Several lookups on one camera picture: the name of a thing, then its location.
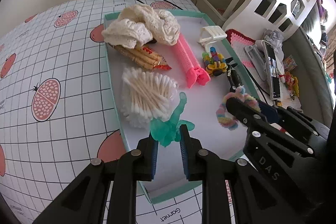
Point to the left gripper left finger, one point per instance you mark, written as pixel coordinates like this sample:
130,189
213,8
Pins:
105,192

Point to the checked fruit print bedsheet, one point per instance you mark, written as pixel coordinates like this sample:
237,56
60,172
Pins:
56,104

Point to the green rubber lizard toy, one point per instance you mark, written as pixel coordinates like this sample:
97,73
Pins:
165,132

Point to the bag of cotton swabs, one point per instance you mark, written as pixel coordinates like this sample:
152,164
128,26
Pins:
146,96

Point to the white hair claw clip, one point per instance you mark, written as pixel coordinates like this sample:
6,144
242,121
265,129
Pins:
211,34

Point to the cream lace scrunchies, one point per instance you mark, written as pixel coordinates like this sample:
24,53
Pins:
139,24

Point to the smartphone on stand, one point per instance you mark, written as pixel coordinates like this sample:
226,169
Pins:
271,69

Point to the pink hair roller clip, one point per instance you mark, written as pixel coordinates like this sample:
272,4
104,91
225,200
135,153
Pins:
194,73

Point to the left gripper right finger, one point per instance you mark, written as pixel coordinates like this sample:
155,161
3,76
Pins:
232,191

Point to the yellow rice cracker packet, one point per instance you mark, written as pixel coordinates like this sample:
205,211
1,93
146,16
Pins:
145,57

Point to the teal shallow box tray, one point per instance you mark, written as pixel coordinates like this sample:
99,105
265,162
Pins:
200,109

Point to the black toy car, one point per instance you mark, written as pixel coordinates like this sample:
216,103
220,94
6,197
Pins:
153,41

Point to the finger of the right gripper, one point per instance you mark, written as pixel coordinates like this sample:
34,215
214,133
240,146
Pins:
255,121
297,124

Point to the black gold action figure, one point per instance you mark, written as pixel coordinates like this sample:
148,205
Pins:
232,75

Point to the grey phone stand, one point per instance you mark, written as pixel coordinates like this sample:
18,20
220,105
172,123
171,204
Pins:
258,60

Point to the colourful block fidget toy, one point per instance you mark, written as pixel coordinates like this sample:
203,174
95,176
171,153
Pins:
215,64

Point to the pastel rainbow fuzzy scrunchie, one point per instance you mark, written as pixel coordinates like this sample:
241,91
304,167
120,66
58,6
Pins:
226,119

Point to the crumpled grey tissue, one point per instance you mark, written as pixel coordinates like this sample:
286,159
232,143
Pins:
275,39

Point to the white cutout headboard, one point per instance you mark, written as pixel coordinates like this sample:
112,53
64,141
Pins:
253,17

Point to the crochet red pink mat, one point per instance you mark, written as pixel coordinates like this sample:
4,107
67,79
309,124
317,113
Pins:
238,42

